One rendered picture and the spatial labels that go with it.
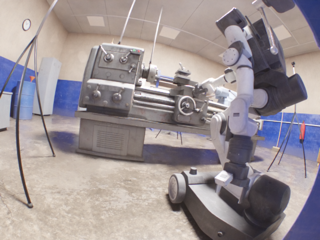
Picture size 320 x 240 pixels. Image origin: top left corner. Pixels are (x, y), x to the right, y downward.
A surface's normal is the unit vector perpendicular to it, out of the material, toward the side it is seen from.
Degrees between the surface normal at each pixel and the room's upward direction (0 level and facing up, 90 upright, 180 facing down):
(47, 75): 90
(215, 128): 90
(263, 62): 117
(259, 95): 90
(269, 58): 109
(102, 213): 0
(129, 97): 90
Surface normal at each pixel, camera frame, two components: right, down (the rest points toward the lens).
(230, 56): -0.88, -0.20
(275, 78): -0.97, -0.15
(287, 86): -0.92, 0.25
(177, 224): 0.15, -0.99
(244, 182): -0.30, -0.14
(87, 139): 0.23, 0.07
